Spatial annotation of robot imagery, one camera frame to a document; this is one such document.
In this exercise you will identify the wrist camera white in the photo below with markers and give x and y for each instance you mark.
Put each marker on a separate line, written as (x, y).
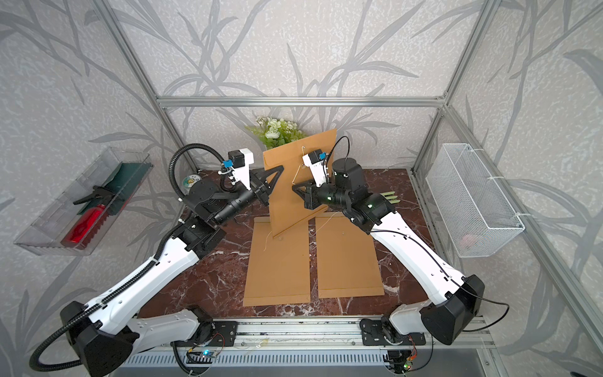
(316, 162)
(237, 167)

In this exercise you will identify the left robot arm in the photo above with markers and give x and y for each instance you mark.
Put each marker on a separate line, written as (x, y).
(103, 333)

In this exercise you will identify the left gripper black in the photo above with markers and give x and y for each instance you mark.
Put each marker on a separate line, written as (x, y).
(264, 188)

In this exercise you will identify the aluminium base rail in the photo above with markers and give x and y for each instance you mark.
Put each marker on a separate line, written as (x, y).
(273, 333)

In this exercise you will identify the clear plastic wall tray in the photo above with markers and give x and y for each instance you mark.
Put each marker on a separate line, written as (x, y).
(44, 235)

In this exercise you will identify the green garden fork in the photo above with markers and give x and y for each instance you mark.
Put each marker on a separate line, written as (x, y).
(391, 197)

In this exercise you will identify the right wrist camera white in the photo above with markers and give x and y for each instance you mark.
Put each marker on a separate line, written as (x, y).
(316, 162)

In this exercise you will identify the white wire mesh basket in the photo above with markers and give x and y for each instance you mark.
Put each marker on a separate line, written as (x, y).
(479, 218)

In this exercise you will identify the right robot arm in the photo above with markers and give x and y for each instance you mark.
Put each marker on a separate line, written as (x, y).
(453, 299)

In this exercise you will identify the green plant white flowers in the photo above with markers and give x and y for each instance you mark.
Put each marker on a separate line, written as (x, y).
(273, 132)

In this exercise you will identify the dark green cloth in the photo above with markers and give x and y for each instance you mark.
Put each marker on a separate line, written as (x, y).
(113, 194)

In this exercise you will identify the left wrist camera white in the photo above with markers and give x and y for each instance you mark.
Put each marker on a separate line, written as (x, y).
(237, 167)

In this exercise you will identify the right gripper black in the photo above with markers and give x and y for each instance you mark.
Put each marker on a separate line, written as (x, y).
(308, 195)

